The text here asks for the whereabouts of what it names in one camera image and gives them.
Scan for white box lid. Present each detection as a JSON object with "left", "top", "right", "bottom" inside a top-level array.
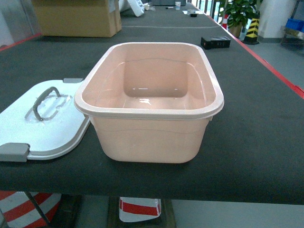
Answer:
[{"left": 0, "top": 78, "right": 90, "bottom": 162}]

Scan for pink plastic box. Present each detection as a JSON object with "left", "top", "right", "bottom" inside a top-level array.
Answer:
[{"left": 74, "top": 42, "right": 224, "bottom": 163}]

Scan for cardboard box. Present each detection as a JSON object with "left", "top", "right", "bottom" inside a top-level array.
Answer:
[{"left": 32, "top": 0, "right": 122, "bottom": 38}]

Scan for black electronic device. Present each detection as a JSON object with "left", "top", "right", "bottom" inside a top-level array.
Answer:
[{"left": 200, "top": 36, "right": 231, "bottom": 50}]

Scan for white paper cup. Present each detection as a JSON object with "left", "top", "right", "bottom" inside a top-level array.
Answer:
[{"left": 175, "top": 1, "right": 181, "bottom": 10}]

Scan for red white traffic cone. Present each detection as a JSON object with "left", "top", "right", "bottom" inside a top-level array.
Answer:
[{"left": 221, "top": 14, "right": 228, "bottom": 29}]

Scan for yellow black striped cone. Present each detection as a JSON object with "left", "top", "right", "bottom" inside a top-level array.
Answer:
[{"left": 242, "top": 11, "right": 260, "bottom": 45}]

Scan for potted green plant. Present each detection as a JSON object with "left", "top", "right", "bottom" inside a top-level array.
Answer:
[{"left": 220, "top": 0, "right": 263, "bottom": 38}]

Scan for red white striped barrier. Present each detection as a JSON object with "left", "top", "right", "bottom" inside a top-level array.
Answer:
[{"left": 0, "top": 191, "right": 62, "bottom": 228}]

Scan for steel shelf with bins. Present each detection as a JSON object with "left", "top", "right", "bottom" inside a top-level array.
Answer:
[{"left": 280, "top": 0, "right": 304, "bottom": 46}]

